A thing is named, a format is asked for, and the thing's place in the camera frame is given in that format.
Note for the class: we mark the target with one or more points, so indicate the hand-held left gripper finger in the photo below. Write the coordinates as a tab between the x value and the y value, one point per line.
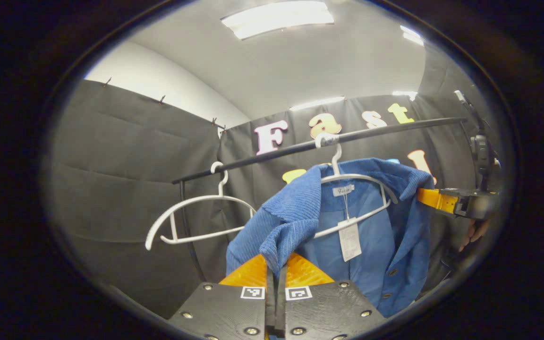
280	307
270	307

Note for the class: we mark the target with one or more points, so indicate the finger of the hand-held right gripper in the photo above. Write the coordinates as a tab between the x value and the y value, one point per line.
435	199

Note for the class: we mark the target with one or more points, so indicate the black metal clothes rack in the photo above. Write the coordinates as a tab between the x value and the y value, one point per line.
371	133

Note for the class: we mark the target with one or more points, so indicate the white plastic clothes hanger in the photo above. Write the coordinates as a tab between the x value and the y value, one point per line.
215	196
335	158

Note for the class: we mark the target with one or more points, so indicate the white paper hang tag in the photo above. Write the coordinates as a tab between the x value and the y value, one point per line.
350	241

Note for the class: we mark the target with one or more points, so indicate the black backdrop cloth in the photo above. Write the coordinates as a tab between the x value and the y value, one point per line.
125	165

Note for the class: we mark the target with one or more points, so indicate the large ceiling light panel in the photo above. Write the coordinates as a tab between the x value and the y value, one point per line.
276	18

